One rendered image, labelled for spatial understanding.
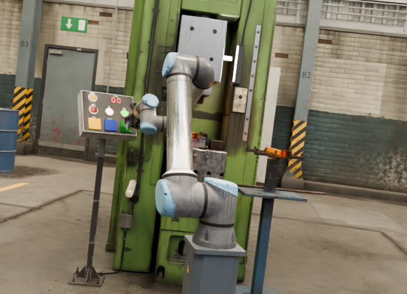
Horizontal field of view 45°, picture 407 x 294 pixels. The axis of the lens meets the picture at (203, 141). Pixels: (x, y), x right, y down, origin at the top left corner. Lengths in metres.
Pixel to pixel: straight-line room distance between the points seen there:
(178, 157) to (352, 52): 7.51
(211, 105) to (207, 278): 1.89
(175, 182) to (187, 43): 1.44
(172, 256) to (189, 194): 1.40
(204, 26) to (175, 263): 1.56
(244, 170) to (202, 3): 1.18
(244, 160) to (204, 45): 0.84
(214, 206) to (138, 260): 1.57
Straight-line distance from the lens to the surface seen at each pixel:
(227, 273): 2.08
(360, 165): 9.32
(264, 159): 8.48
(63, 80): 9.85
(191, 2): 3.43
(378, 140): 9.36
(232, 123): 3.38
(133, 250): 3.48
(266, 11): 3.49
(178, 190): 1.96
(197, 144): 3.22
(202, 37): 3.25
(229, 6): 3.45
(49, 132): 9.93
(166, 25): 3.39
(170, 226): 3.23
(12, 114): 7.41
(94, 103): 3.05
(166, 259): 3.30
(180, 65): 2.18
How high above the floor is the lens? 1.14
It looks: 3 degrees down
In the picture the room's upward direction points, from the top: 7 degrees clockwise
